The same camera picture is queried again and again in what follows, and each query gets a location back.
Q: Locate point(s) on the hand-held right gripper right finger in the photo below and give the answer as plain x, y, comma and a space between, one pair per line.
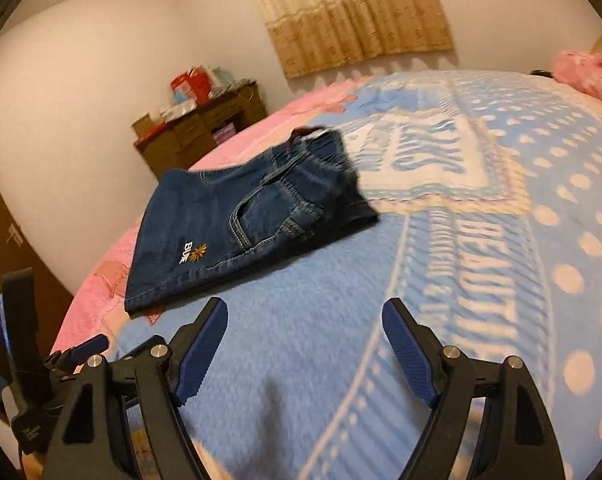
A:
411, 350

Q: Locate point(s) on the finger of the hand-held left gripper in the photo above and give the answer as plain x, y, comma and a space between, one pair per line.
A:
88, 347

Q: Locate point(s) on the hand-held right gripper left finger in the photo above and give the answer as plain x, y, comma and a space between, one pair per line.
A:
203, 350

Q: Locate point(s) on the blue denim pants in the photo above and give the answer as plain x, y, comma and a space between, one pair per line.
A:
206, 220

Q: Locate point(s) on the pink and blue printed blanket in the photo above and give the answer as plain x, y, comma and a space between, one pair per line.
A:
331, 360

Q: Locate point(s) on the brown wooden door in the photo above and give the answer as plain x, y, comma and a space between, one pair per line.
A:
11, 220

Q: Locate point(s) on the brown wooden cabinet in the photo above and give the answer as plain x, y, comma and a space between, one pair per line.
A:
191, 135

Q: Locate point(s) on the red packets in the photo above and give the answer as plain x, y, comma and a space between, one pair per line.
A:
188, 85

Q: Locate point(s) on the white and blue packets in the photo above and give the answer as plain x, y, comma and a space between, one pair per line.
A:
228, 80

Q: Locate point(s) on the pink fluffy plush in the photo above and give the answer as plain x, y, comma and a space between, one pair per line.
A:
588, 72

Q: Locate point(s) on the beige patterned curtain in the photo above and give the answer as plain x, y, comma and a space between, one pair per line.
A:
351, 15

